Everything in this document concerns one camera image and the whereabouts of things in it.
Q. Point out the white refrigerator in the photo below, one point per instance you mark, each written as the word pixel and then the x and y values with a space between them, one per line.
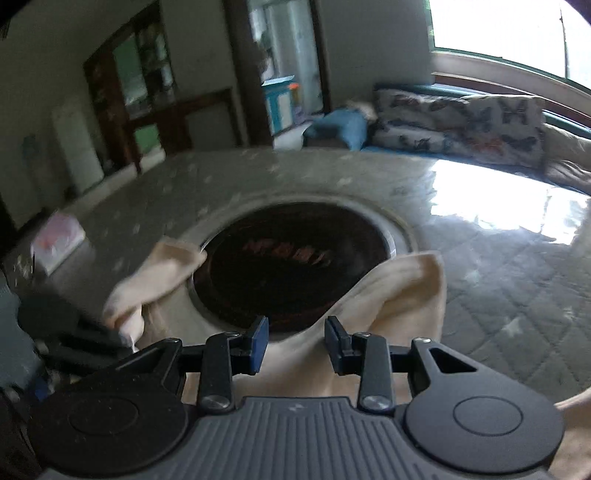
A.
pixel 78 147

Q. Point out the round black induction cooktop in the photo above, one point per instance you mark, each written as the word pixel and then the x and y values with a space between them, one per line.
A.
pixel 286 277

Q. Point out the pink tissue pack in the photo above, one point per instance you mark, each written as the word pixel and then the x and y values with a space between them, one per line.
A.
pixel 57 240

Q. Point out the beige garment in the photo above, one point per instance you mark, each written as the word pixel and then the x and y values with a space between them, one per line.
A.
pixel 295 369

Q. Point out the dark wooden door frame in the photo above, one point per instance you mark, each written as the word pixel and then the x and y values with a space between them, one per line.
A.
pixel 247 69

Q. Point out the folded beige towel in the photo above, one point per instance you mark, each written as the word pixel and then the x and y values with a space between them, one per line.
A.
pixel 364 110

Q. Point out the dark wooden display cabinet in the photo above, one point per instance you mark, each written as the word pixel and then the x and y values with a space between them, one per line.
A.
pixel 104 92

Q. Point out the window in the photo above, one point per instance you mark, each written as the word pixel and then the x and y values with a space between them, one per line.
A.
pixel 485 23

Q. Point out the orange lidded container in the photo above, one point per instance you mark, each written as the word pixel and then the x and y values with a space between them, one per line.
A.
pixel 293 92

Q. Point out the plain beige cushion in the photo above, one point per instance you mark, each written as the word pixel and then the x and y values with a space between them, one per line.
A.
pixel 568 157

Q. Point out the dark wooden console table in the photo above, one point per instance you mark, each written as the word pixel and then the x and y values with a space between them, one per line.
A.
pixel 207 97

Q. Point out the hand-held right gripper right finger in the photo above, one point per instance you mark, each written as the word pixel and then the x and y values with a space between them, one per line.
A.
pixel 336 346

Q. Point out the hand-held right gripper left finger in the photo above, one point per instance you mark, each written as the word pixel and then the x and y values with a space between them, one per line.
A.
pixel 258 346

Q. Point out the teal kitchen cabinet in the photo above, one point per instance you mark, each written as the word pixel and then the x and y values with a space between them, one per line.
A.
pixel 277 106

